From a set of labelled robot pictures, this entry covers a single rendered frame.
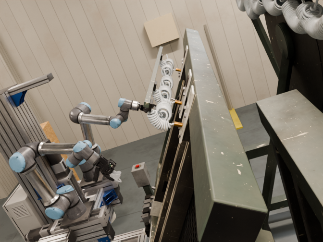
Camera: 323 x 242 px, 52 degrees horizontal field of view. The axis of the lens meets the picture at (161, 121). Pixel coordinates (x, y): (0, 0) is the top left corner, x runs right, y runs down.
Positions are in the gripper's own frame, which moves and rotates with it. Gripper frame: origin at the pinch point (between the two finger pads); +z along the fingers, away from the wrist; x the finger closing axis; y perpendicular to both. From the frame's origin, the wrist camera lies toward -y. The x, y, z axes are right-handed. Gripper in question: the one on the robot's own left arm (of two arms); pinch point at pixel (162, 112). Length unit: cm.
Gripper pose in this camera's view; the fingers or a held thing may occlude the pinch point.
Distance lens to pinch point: 258.9
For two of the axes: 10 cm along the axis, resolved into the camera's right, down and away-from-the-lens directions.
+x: -2.2, 9.7, 0.5
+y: -0.3, -0.6, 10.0
